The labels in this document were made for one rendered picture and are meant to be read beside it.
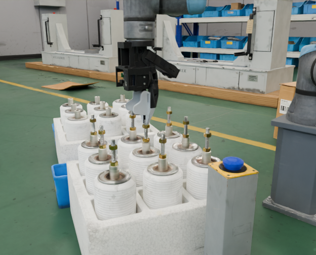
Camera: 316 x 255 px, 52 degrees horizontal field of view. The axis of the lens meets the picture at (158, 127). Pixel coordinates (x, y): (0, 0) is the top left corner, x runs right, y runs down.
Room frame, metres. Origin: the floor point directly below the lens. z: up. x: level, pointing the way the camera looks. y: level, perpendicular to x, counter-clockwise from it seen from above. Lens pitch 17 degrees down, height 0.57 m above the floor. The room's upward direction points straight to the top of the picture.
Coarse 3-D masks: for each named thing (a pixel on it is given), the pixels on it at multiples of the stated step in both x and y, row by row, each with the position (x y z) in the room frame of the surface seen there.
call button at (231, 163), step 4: (224, 160) 0.57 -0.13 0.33; (228, 160) 0.57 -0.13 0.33; (232, 160) 0.57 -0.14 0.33; (236, 160) 0.57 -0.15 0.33; (240, 160) 0.57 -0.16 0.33; (224, 164) 0.57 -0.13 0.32; (228, 164) 0.56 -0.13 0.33; (232, 164) 0.55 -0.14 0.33; (236, 164) 0.55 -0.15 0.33; (240, 164) 0.56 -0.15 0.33; (228, 168) 0.56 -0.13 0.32; (232, 168) 0.56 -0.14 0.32; (236, 168) 0.56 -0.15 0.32; (240, 168) 0.56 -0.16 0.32
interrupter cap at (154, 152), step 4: (136, 148) 0.84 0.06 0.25; (140, 148) 0.84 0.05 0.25; (152, 148) 0.84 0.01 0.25; (156, 148) 0.84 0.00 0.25; (132, 152) 0.81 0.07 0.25; (136, 152) 0.81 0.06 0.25; (140, 152) 0.82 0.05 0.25; (152, 152) 0.82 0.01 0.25; (156, 152) 0.81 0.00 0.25; (140, 156) 0.78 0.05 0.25; (144, 156) 0.78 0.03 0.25; (148, 156) 0.78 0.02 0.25; (152, 156) 0.78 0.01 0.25
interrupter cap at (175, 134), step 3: (159, 132) 0.99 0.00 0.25; (162, 132) 0.99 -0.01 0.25; (165, 132) 0.99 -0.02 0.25; (174, 132) 0.99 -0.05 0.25; (177, 132) 0.99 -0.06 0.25; (159, 135) 0.96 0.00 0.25; (165, 135) 0.97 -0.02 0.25; (174, 135) 0.96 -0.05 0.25; (177, 135) 0.96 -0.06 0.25; (180, 135) 0.96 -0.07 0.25; (168, 138) 0.93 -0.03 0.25; (171, 138) 0.93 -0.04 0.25; (174, 138) 0.93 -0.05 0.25
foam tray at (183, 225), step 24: (72, 168) 0.87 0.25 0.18; (72, 192) 0.81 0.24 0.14; (72, 216) 0.87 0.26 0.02; (96, 216) 0.62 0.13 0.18; (144, 216) 0.62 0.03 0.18; (168, 216) 0.63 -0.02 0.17; (192, 216) 0.65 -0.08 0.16; (96, 240) 0.57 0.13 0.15; (120, 240) 0.59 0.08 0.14; (144, 240) 0.61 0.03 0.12; (168, 240) 0.63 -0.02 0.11; (192, 240) 0.65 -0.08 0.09
